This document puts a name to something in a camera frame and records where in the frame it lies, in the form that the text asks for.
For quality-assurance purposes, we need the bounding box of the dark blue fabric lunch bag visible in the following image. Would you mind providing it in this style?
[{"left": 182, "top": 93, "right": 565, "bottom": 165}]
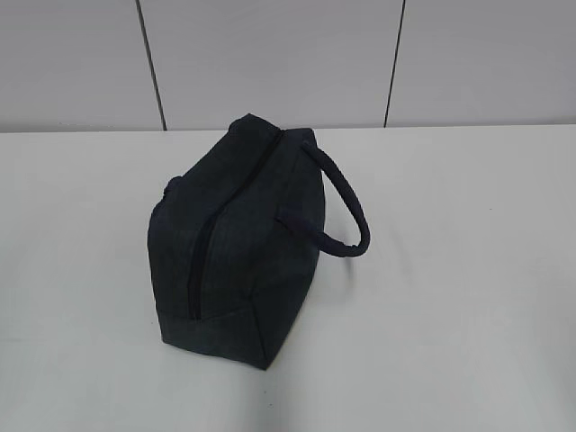
[{"left": 147, "top": 114, "right": 371, "bottom": 370}]

